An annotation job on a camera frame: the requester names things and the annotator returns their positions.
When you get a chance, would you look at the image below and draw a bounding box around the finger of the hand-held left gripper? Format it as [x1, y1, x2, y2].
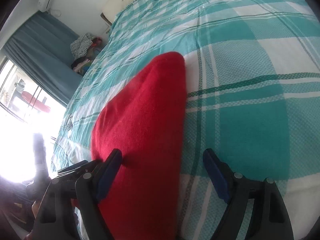
[56, 160, 97, 179]

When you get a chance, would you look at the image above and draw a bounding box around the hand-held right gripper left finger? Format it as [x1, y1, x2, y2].
[32, 149, 123, 240]

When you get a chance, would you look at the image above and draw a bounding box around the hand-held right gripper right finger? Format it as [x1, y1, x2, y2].
[202, 149, 294, 240]

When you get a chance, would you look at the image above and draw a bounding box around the red sweater with white rabbit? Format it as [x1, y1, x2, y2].
[72, 52, 187, 240]

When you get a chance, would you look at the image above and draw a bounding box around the pile of clothes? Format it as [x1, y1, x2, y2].
[70, 33, 103, 77]

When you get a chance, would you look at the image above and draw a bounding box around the person's left hand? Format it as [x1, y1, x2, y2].
[31, 200, 42, 218]

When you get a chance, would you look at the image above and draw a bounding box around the window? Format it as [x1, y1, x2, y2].
[0, 55, 67, 183]

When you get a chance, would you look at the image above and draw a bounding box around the blue curtain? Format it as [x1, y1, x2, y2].
[4, 11, 83, 105]

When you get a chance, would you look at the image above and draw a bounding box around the teal plaid bed sheet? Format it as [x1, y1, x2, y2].
[51, 0, 320, 240]

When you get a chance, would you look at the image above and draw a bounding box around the beige padded headboard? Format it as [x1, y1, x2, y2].
[101, 0, 162, 24]

